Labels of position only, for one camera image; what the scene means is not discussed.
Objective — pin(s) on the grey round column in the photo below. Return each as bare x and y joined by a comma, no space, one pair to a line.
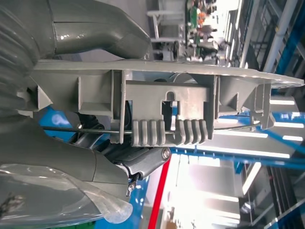
279,31

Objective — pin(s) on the long red barrier belt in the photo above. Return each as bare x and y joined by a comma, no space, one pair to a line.
158,196

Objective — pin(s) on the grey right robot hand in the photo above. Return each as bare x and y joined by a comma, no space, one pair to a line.
95,31

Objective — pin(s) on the clear plastic film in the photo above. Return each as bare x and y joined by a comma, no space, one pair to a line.
71,205

